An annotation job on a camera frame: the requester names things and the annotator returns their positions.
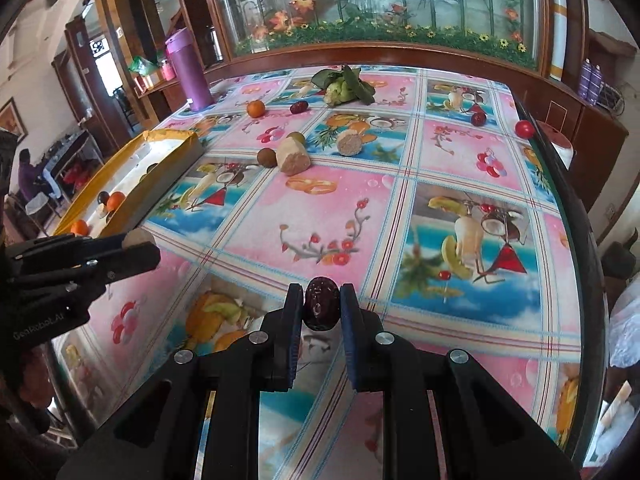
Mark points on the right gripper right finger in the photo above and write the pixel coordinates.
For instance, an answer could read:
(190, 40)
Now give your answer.
(444, 415)

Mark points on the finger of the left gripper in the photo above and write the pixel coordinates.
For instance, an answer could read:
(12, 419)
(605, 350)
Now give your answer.
(84, 283)
(59, 252)

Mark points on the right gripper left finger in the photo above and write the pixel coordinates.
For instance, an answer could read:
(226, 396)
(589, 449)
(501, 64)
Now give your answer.
(198, 416)

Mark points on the dark purple passion fruit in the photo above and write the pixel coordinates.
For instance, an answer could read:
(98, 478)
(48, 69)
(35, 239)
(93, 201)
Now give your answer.
(103, 197)

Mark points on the left human hand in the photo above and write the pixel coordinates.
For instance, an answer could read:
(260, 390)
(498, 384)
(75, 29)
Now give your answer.
(35, 386)

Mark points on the seated person purple shirt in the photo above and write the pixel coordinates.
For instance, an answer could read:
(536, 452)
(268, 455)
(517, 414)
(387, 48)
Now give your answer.
(30, 179)

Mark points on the small beige root piece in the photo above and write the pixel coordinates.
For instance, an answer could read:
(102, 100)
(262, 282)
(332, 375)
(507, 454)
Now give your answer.
(136, 237)

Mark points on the white foam tray yellow tape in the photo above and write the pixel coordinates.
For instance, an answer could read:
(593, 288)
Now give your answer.
(174, 150)

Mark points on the white plastic bag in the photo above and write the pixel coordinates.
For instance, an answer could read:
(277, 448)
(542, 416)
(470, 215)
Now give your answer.
(621, 396)

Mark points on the brown round fruit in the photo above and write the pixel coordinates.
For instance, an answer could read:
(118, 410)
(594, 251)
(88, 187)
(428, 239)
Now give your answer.
(267, 158)

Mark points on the purple thermos bottle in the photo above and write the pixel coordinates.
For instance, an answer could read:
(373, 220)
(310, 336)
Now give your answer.
(184, 59)

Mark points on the far small orange tangerine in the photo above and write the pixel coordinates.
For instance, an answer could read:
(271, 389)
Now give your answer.
(256, 109)

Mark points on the beige root chunk centre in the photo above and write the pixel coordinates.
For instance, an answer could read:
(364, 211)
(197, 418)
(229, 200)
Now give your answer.
(292, 157)

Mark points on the dark red date fruit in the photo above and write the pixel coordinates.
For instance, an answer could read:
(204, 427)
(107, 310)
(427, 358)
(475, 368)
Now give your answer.
(299, 107)

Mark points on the red cherry tomato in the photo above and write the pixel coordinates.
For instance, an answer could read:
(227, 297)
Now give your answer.
(524, 129)

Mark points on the small dark cherry fruit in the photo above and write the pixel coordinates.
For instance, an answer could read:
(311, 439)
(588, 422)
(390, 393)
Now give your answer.
(478, 119)

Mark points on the small beige chunk far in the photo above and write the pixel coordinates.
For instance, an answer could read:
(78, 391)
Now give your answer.
(349, 143)

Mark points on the green leafy custard apple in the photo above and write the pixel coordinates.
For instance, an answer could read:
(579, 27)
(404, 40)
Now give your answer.
(343, 86)

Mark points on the purple bottles on shelf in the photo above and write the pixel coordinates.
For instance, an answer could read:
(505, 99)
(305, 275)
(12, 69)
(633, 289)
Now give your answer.
(590, 82)

